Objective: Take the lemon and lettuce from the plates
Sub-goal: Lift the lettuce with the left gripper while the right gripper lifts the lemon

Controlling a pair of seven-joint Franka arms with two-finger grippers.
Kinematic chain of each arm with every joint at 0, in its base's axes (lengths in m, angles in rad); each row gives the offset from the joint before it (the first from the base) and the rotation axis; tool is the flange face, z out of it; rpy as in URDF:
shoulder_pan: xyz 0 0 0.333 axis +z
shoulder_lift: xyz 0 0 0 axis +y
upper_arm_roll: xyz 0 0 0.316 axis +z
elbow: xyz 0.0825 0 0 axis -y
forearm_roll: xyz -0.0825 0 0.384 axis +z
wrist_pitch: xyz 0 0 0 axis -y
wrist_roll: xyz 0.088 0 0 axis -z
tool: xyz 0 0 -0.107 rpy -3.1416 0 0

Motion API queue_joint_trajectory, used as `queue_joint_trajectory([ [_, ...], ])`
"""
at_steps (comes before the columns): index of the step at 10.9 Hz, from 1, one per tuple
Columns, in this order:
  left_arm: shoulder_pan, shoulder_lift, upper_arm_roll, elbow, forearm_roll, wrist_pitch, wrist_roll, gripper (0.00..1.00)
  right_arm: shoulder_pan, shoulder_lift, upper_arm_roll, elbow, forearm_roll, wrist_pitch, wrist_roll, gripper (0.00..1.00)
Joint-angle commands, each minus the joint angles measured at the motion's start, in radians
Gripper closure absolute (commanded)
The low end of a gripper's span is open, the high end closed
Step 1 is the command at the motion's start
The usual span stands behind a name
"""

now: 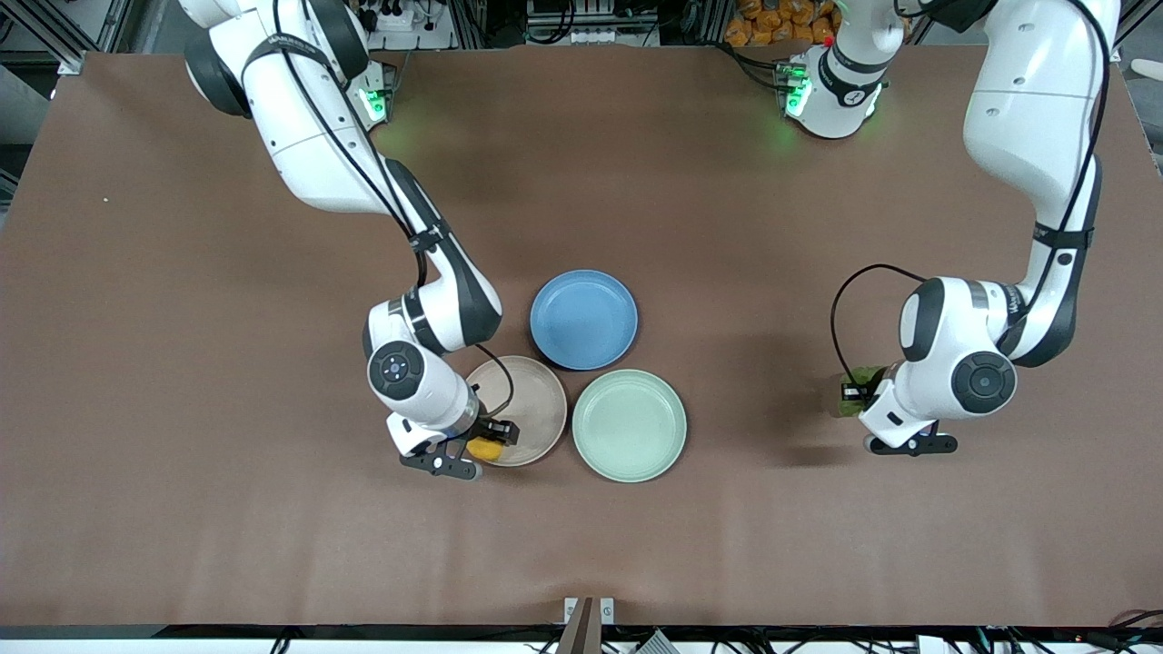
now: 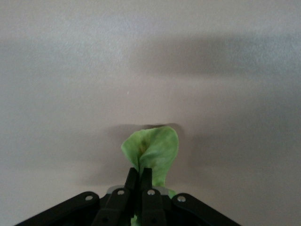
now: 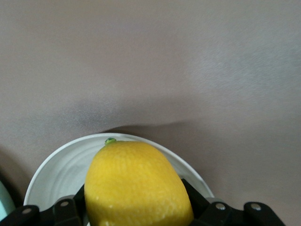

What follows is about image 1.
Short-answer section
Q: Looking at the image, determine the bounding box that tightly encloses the green lettuce leaf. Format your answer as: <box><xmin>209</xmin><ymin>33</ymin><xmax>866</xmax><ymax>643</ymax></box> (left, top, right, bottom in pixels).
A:
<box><xmin>829</xmin><ymin>365</ymin><xmax>896</xmax><ymax>419</ymax></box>

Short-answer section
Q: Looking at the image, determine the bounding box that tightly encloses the beige plate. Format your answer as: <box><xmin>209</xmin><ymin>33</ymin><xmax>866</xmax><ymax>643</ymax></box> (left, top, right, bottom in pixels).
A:
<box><xmin>463</xmin><ymin>355</ymin><xmax>569</xmax><ymax>468</ymax></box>

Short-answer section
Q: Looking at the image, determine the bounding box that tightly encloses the pale green plate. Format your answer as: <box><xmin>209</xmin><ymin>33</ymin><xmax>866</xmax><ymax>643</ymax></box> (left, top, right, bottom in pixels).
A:
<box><xmin>572</xmin><ymin>368</ymin><xmax>688</xmax><ymax>483</ymax></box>

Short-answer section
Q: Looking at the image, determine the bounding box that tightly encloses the blue plate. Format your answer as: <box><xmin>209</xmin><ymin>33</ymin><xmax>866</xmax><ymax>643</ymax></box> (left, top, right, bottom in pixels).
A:
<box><xmin>530</xmin><ymin>269</ymin><xmax>639</xmax><ymax>372</ymax></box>

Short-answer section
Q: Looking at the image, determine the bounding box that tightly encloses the pile of orange fruit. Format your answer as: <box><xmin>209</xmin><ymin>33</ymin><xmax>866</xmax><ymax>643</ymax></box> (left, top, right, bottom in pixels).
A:
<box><xmin>725</xmin><ymin>0</ymin><xmax>841</xmax><ymax>48</ymax></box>

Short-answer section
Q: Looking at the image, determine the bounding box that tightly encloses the white power strip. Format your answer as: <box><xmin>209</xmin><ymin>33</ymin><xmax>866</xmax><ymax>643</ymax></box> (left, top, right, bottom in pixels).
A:
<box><xmin>359</xmin><ymin>0</ymin><xmax>455</xmax><ymax>51</ymax></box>

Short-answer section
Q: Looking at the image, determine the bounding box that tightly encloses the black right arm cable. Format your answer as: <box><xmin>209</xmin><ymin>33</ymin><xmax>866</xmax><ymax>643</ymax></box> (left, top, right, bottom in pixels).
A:
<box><xmin>273</xmin><ymin>0</ymin><xmax>515</xmax><ymax>419</ymax></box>

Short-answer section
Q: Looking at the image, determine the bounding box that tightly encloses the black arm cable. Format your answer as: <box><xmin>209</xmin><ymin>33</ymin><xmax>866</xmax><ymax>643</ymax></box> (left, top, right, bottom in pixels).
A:
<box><xmin>830</xmin><ymin>0</ymin><xmax>1114</xmax><ymax>387</ymax></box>
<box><xmin>273</xmin><ymin>0</ymin><xmax>515</xmax><ymax>419</ymax></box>

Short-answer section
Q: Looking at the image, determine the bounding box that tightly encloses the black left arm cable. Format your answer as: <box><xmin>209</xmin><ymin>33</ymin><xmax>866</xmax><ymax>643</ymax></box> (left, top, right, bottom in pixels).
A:
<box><xmin>830</xmin><ymin>0</ymin><xmax>1114</xmax><ymax>387</ymax></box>

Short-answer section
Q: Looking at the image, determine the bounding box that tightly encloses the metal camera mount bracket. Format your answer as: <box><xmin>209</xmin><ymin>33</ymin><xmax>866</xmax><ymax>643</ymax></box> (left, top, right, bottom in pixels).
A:
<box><xmin>556</xmin><ymin>596</ymin><xmax>615</xmax><ymax>654</ymax></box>

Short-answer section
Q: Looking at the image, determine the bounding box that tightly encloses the aluminium frame profile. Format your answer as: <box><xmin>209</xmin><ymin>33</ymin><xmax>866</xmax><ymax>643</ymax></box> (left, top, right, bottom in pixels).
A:
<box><xmin>1104</xmin><ymin>0</ymin><xmax>1163</xmax><ymax>64</ymax></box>
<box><xmin>0</xmin><ymin>0</ymin><xmax>110</xmax><ymax>75</ymax></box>

